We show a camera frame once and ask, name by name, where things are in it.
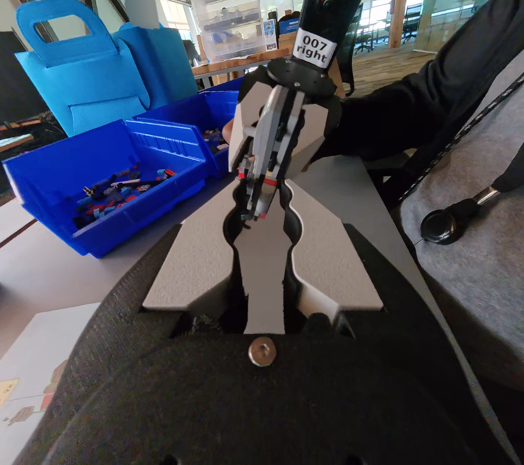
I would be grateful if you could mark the blue plastic bin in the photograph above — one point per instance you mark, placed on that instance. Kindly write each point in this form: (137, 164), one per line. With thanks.
(184, 113)
(49, 174)

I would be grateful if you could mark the wooden table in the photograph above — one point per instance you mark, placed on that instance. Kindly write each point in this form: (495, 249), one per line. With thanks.
(245, 60)

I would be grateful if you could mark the black wall panel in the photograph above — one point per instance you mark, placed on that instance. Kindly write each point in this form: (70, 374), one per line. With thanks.
(16, 76)

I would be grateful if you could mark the large blue felt bag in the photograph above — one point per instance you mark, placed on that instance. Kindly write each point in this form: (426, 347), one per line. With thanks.
(82, 80)

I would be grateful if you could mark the light blue instruction booklet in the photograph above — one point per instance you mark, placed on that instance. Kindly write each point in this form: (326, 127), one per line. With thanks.
(28, 350)

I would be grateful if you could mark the small blue felt bag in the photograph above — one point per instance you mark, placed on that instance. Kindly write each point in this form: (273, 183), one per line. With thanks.
(163, 64)

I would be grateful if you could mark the toy brick vehicle model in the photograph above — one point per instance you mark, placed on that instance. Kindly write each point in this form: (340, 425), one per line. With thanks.
(270, 137)

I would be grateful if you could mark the stack of clear storage boxes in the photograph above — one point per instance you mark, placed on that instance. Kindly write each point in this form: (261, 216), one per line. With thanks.
(225, 2)

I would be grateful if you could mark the pile of dark toy bricks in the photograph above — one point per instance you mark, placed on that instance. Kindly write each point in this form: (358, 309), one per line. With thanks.
(213, 139)

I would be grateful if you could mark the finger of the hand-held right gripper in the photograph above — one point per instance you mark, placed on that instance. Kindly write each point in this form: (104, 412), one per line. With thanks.
(245, 121)
(313, 133)

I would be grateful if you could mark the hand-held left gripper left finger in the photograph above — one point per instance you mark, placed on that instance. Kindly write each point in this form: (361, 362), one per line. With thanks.
(188, 268)

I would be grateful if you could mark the person's right hand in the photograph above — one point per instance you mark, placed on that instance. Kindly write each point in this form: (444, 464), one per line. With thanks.
(228, 130)

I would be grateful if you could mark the grey desk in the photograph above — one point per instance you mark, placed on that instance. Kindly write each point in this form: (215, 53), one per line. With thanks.
(49, 277)

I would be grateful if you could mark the person's right forearm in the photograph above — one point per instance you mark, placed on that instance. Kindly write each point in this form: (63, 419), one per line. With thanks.
(430, 105)

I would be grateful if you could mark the pile of colourful toy bricks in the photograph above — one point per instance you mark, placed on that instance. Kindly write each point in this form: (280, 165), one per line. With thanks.
(114, 191)

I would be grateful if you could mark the black round badge reel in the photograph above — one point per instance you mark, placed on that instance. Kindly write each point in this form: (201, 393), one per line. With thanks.
(442, 225)

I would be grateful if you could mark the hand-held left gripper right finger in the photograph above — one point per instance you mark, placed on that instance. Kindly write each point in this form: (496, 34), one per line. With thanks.
(335, 268)

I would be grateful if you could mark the person's grey top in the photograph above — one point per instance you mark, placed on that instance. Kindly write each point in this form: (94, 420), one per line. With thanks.
(470, 268)

